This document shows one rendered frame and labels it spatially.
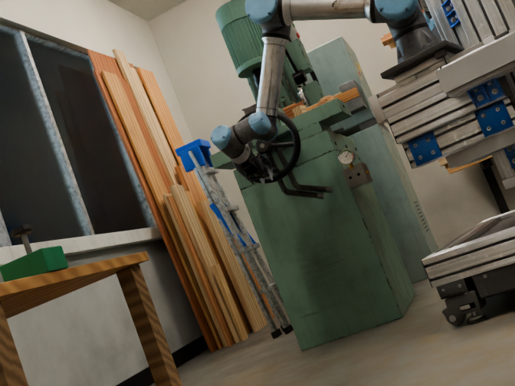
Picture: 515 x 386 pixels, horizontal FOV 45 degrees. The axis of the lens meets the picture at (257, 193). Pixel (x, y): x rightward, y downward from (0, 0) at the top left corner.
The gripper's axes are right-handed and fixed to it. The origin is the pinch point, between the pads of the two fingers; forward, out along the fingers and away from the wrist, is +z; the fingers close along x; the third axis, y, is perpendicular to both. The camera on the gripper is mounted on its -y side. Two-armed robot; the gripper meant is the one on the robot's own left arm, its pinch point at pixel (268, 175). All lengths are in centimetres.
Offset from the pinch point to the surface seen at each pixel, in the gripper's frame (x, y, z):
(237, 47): 3, -69, -2
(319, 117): 22.6, -24.4, 14.0
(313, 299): -13, 33, 45
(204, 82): -95, -247, 163
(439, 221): 25, -84, 258
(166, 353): -18, 77, -56
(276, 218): -12.2, 1.0, 27.0
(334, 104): 30.2, -26.0, 13.2
